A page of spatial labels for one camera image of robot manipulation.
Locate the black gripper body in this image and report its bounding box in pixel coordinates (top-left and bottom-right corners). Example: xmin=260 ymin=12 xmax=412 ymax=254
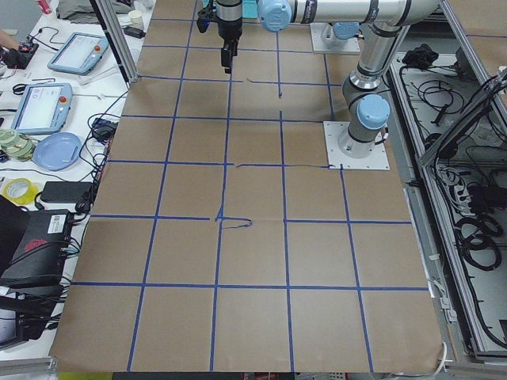
xmin=196 ymin=0 xmax=242 ymax=44

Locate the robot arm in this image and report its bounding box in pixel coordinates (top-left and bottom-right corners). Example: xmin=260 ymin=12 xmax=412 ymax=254
xmin=256 ymin=0 xmax=438 ymax=146

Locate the teal plastic bin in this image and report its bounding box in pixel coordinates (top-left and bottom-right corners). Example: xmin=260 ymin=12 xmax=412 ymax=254
xmin=242 ymin=0 xmax=257 ymax=19

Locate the paper cup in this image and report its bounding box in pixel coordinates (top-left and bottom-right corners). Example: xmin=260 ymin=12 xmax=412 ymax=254
xmin=128 ymin=9 xmax=144 ymax=29

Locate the upper teach pendant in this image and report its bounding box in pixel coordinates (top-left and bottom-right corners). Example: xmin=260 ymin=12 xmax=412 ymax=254
xmin=47 ymin=32 xmax=109 ymax=75

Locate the teach pendant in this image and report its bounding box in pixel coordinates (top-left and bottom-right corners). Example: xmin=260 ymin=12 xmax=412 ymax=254
xmin=47 ymin=32 xmax=109 ymax=75
xmin=11 ymin=83 xmax=73 ymax=135

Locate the grey cloth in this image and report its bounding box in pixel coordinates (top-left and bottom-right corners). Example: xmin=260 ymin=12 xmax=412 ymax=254
xmin=56 ymin=0 xmax=98 ymax=24

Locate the lower teach pendant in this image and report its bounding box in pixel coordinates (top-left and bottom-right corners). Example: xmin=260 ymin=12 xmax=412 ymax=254
xmin=11 ymin=83 xmax=73 ymax=135

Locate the light blue plate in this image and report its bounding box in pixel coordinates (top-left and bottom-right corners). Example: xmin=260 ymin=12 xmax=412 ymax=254
xmin=32 ymin=132 xmax=82 ymax=171

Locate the black power brick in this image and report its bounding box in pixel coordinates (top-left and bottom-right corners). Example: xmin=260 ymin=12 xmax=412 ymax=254
xmin=40 ymin=181 xmax=92 ymax=203

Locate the yellow tape roll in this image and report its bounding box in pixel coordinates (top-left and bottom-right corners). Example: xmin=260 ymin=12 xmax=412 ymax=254
xmin=2 ymin=178 xmax=39 ymax=206

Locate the black laptop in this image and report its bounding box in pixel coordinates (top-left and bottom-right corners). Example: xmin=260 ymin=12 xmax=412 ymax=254
xmin=1 ymin=197 xmax=73 ymax=288

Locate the aluminium frame post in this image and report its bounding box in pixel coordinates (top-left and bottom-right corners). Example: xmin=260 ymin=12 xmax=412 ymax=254
xmin=90 ymin=0 xmax=139 ymax=84

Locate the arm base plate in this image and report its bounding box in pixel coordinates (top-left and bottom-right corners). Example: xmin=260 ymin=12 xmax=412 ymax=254
xmin=323 ymin=121 xmax=390 ymax=170
xmin=311 ymin=22 xmax=360 ymax=55

